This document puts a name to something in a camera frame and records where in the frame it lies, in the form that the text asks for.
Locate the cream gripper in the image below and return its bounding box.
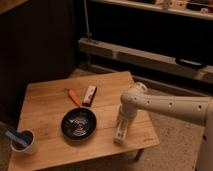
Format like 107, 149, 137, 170
118, 105, 137, 129

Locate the white bottle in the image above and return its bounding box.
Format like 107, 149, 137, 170
114, 121, 129, 144

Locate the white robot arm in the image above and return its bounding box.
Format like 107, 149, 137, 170
117, 82, 213, 171

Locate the wooden table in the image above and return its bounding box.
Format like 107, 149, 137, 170
8, 72, 159, 171

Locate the metal vertical pole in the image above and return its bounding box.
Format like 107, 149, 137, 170
83, 0, 91, 41

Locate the blue utensil in cup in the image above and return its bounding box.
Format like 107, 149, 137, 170
5, 130, 27, 147

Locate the black frying pan orange handle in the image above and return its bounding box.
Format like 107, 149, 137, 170
61, 89, 97, 141

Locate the grey metal shelf rail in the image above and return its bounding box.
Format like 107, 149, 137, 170
78, 38, 213, 84

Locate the black handle on shelf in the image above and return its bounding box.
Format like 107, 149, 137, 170
175, 58, 207, 70

